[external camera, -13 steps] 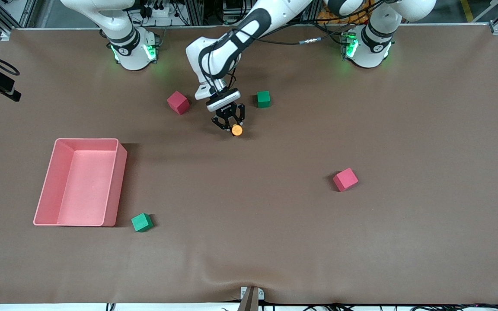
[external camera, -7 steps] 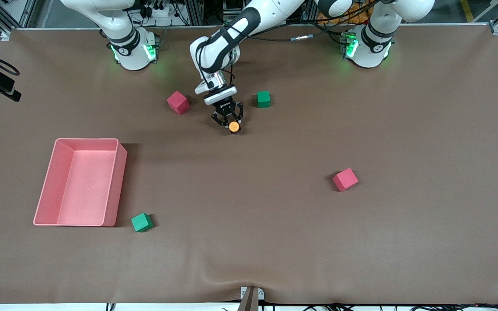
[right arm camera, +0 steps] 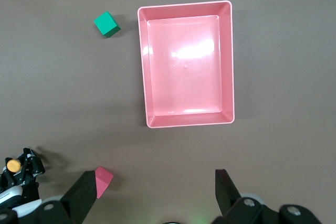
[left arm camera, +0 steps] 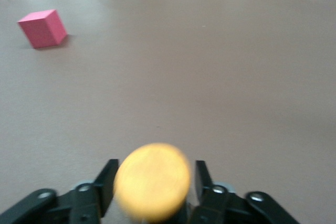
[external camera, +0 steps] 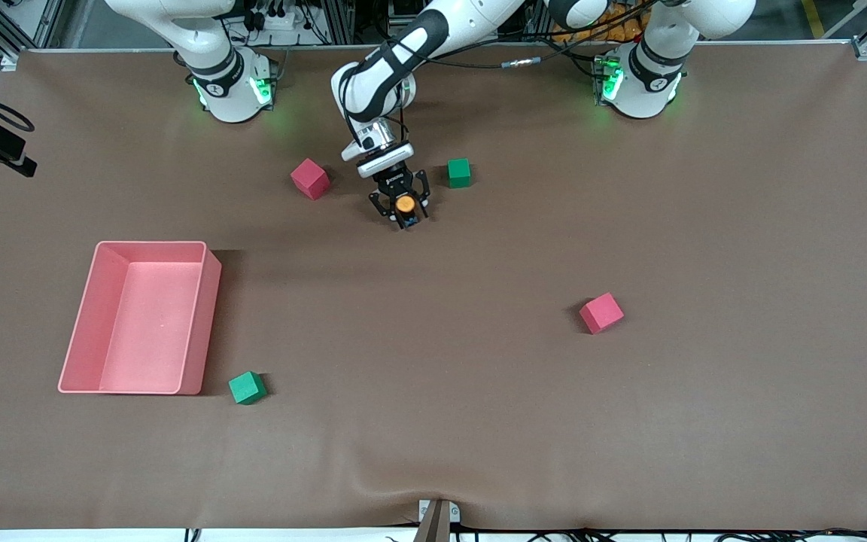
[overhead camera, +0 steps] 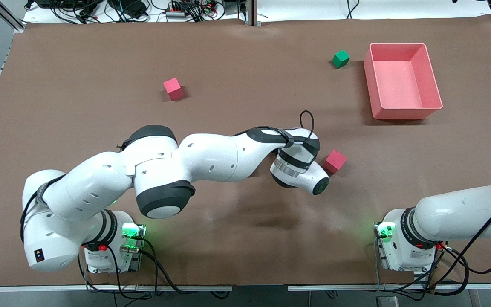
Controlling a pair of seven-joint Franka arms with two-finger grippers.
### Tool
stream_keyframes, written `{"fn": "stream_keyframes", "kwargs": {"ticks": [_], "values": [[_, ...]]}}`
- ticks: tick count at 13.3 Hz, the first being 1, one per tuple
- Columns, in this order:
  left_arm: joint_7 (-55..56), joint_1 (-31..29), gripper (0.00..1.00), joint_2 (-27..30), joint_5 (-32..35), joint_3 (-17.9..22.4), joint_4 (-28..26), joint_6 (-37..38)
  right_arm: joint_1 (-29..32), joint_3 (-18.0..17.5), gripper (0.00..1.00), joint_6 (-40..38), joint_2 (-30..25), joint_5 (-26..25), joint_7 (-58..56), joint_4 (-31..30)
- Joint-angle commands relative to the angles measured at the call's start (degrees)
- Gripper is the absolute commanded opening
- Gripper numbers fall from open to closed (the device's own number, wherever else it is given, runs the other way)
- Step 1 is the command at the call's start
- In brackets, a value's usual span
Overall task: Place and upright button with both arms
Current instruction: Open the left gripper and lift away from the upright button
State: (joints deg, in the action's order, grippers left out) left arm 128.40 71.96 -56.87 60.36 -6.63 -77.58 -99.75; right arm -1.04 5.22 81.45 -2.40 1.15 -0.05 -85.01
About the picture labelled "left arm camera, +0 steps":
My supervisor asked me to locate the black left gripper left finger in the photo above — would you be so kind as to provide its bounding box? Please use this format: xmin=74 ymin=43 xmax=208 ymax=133
xmin=0 ymin=158 xmax=119 ymax=224

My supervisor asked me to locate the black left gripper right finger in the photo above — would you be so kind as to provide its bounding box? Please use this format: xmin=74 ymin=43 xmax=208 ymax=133
xmin=190 ymin=160 xmax=300 ymax=224

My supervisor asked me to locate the orange capped push button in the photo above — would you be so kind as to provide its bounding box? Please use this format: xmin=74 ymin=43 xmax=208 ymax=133
xmin=112 ymin=142 xmax=195 ymax=224

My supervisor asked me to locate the pink foam cube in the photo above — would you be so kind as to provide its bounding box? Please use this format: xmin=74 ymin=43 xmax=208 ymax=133
xmin=17 ymin=8 xmax=68 ymax=49

